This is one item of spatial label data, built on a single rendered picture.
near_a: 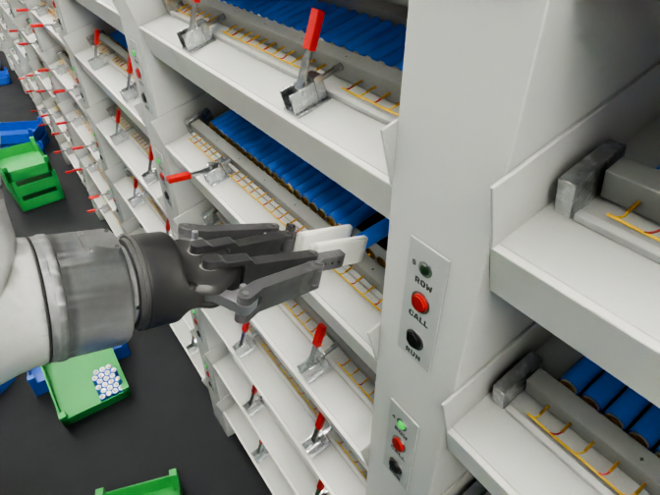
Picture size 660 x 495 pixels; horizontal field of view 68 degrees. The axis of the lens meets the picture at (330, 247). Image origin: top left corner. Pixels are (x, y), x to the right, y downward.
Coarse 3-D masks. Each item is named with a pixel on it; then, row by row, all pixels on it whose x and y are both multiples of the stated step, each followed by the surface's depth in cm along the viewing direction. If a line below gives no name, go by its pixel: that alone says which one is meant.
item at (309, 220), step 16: (192, 128) 88; (208, 128) 85; (224, 144) 80; (240, 160) 76; (256, 176) 72; (272, 192) 68; (288, 192) 68; (288, 208) 66; (304, 208) 64; (304, 224) 64; (320, 224) 62; (368, 256) 56; (336, 272) 58; (368, 272) 55; (384, 272) 54
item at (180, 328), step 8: (176, 328) 163; (184, 328) 162; (184, 336) 160; (192, 336) 151; (184, 344) 157; (192, 344) 153; (192, 352) 154; (192, 360) 152; (200, 360) 151; (200, 368) 149
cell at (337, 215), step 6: (354, 198) 64; (348, 204) 64; (354, 204) 64; (360, 204) 64; (336, 210) 63; (342, 210) 63; (348, 210) 63; (354, 210) 64; (330, 216) 63; (336, 216) 63; (342, 216) 63; (336, 222) 63
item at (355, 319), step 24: (168, 120) 87; (192, 120) 88; (168, 144) 89; (192, 144) 87; (192, 168) 82; (216, 192) 76; (240, 192) 74; (240, 216) 70; (264, 216) 69; (336, 288) 57; (360, 288) 56; (336, 312) 55; (360, 312) 54; (360, 336) 52
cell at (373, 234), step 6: (378, 222) 53; (384, 222) 53; (372, 228) 53; (378, 228) 53; (384, 228) 53; (360, 234) 52; (366, 234) 52; (372, 234) 52; (378, 234) 53; (384, 234) 53; (372, 240) 52; (378, 240) 53; (366, 246) 52
